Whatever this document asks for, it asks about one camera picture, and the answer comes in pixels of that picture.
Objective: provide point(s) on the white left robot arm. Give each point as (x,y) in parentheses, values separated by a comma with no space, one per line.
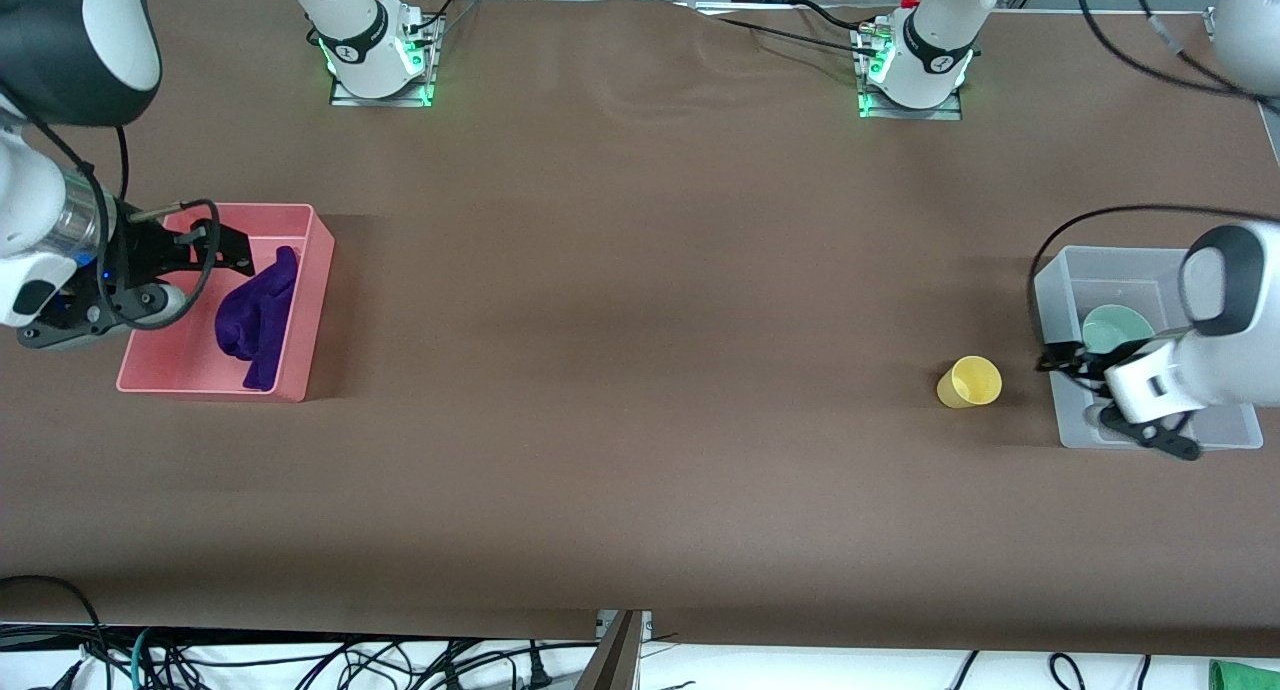
(1230,370)

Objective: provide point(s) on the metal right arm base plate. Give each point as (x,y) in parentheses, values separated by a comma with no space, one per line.
(385,98)

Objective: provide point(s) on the pink plastic bin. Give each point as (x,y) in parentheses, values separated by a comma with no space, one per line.
(290,370)

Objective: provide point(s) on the grey table leg post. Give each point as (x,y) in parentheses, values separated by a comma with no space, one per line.
(612,660)

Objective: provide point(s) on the yellow plastic cup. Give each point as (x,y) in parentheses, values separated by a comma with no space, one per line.
(970,382)

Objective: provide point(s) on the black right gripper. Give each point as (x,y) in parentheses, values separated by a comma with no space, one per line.
(137,253)

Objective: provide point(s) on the pale green bowl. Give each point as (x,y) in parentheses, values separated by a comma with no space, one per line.
(1112,328)

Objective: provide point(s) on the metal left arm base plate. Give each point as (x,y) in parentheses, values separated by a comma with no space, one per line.
(905,113)

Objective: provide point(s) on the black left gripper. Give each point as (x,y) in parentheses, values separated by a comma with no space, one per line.
(1082,358)

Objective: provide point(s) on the green cloth piece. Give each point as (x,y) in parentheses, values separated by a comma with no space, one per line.
(1245,676)

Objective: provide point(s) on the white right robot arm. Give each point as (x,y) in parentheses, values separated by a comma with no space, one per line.
(60,30)

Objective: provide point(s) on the purple cloth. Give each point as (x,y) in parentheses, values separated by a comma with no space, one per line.
(255,315)

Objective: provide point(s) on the clear plastic bin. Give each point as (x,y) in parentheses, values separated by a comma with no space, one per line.
(1060,300)

